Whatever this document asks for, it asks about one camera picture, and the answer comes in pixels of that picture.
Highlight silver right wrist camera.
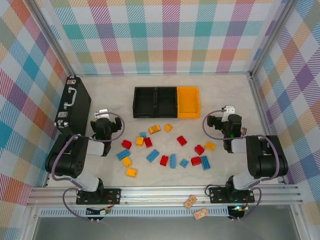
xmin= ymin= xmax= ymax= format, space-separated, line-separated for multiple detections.
xmin=223 ymin=104 xmax=237 ymax=116

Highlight small connector board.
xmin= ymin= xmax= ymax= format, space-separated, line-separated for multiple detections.
xmin=227 ymin=205 xmax=250 ymax=221
xmin=86 ymin=207 xmax=111 ymax=216

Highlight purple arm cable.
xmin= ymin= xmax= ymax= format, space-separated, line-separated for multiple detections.
xmin=51 ymin=111 xmax=126 ymax=222
xmin=202 ymin=108 xmax=280 ymax=222

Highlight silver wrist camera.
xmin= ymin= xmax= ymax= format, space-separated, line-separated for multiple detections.
xmin=94 ymin=108 xmax=111 ymax=119
xmin=223 ymin=104 xmax=237 ymax=116

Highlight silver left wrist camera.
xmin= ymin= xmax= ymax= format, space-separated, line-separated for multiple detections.
xmin=94 ymin=108 xmax=111 ymax=119

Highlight yellow plastic bin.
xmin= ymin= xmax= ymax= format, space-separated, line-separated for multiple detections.
xmin=176 ymin=86 xmax=202 ymax=120

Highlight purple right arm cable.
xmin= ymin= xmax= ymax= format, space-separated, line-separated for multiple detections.
xmin=202 ymin=108 xmax=280 ymax=222

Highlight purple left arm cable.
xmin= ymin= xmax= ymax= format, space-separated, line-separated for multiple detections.
xmin=51 ymin=111 xmax=126 ymax=222

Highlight aluminium frame post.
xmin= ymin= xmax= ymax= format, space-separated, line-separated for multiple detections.
xmin=248 ymin=0 xmax=300 ymax=77
xmin=29 ymin=0 xmax=82 ymax=77

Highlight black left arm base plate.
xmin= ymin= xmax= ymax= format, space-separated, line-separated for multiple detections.
xmin=76 ymin=188 xmax=122 ymax=205

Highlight slotted grey cable duct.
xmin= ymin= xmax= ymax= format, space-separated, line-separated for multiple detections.
xmin=39 ymin=206 xmax=232 ymax=218

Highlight long aluminium frame rail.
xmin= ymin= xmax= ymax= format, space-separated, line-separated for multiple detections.
xmin=26 ymin=184 xmax=305 ymax=208

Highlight aluminium side rail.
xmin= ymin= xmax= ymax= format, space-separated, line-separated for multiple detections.
xmin=246 ymin=72 xmax=287 ymax=186

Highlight small orange tag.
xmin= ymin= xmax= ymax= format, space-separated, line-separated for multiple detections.
xmin=193 ymin=208 xmax=209 ymax=221
xmin=183 ymin=194 xmax=198 ymax=209

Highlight black case with silver handle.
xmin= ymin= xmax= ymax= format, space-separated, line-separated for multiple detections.
xmin=53 ymin=75 xmax=92 ymax=141

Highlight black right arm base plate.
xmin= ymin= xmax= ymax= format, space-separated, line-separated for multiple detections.
xmin=208 ymin=186 xmax=256 ymax=204

